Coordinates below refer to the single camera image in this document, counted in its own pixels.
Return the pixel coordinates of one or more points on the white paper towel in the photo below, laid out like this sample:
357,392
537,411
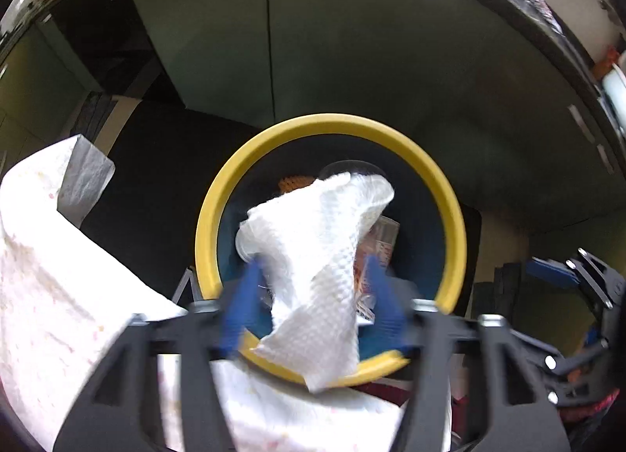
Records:
318,261

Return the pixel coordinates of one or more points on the person's right forearm pink sleeve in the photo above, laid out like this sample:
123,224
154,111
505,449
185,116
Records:
594,411

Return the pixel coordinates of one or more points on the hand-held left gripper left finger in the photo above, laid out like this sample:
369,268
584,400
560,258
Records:
240,307

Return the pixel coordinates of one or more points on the white and red milk carton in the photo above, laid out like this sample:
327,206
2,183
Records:
379,241

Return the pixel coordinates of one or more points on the green base cabinets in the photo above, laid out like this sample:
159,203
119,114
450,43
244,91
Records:
342,51

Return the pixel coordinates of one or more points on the black countertop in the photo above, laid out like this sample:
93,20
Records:
547,16

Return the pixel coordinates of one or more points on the orange foam fruit net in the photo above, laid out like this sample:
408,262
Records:
293,184

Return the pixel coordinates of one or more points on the yellow-rimmed dark trash bin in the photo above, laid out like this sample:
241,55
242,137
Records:
210,236

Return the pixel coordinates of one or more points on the white floral tablecloth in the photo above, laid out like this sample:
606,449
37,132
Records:
63,285

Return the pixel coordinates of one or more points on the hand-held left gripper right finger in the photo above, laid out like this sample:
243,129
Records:
386,307

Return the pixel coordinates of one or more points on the clear plastic cup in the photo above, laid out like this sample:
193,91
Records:
352,169

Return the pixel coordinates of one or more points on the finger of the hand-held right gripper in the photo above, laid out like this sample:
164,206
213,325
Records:
582,356
552,269

